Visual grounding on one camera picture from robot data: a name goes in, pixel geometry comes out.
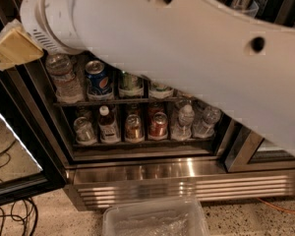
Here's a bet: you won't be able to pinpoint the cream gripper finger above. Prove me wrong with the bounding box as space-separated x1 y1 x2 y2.
0 19 44 71

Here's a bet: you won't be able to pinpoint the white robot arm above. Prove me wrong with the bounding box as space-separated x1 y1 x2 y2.
0 0 295 156

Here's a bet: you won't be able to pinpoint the front blue pepsi can left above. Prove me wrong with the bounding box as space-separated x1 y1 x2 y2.
85 60 113 100

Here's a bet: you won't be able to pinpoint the open glass fridge door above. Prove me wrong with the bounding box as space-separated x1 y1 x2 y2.
0 70 65 206

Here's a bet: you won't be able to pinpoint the front green can middle shelf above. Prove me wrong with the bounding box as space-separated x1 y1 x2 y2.
118 71 144 97

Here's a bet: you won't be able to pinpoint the copper can bottom shelf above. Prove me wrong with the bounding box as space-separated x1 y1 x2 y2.
125 114 145 143

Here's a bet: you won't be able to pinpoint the front white green can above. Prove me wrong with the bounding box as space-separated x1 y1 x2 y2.
148 82 174 99

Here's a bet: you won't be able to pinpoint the red can bottom shelf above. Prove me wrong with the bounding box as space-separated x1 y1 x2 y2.
148 112 168 141

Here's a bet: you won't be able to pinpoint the stainless steel fridge base grille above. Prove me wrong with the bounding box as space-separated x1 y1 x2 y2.
64 157 295 210

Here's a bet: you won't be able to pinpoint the water bottle bottom shelf right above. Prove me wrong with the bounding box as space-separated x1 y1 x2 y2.
192 106 221 139

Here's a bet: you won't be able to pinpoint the right fridge glass door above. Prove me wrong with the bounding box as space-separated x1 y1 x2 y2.
224 126 295 172

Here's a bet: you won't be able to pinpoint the front clear water bottle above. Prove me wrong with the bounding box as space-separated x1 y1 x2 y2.
45 54 85 103

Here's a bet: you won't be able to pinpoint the brown tea bottle white cap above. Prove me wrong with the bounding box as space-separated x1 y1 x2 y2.
98 105 121 144

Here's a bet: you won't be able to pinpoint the clear plastic bin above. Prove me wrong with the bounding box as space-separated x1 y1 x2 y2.
102 197 210 236

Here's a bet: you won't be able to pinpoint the black cables on floor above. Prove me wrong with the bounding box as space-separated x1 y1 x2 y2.
0 197 39 236

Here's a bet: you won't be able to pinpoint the orange cable on floor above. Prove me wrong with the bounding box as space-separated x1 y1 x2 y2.
256 198 295 215

